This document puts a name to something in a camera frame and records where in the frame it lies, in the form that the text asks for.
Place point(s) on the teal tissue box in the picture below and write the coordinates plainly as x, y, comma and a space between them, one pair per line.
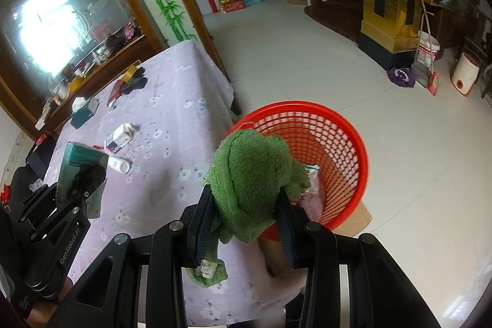
85, 113

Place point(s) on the green towel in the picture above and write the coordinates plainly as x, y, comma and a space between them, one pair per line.
250, 178

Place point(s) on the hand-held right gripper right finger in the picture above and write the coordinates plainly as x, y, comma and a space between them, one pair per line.
286, 239

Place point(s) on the person's left hand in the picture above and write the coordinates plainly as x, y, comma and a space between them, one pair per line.
50, 312

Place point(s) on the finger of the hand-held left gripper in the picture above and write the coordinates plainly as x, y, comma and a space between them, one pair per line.
89, 176

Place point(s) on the lilac floral tablecloth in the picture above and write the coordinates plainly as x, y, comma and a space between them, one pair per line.
165, 113

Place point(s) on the red flat packet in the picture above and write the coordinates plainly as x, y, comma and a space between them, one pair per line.
115, 93

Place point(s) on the white plastic bottle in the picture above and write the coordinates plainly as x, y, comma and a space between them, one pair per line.
119, 164

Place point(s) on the clear plastic bag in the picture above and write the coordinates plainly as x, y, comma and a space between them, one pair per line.
38, 184

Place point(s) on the red plastic bag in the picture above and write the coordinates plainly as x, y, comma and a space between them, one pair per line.
41, 139

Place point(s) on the white medicine box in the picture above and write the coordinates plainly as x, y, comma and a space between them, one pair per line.
122, 136

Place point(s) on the teal packet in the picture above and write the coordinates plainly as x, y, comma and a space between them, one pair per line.
77, 155

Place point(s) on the purple mop head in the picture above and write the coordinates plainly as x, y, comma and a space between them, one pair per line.
400, 77

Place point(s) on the white cylindrical container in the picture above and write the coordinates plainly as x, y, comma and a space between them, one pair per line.
465, 74

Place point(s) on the pink wrapper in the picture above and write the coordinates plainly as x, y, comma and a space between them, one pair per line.
313, 199

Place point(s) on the yellow small box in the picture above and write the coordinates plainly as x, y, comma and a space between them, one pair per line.
128, 73

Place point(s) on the black chair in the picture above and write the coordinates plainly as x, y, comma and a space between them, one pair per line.
19, 186

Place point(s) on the white bucket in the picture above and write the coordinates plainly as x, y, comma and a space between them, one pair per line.
427, 51

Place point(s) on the red plastic basket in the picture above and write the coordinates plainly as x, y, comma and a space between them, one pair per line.
334, 143

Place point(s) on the wooden sideboard with mirror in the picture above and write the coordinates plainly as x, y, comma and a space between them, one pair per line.
102, 71

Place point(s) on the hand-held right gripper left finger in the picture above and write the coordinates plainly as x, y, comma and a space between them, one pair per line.
201, 235

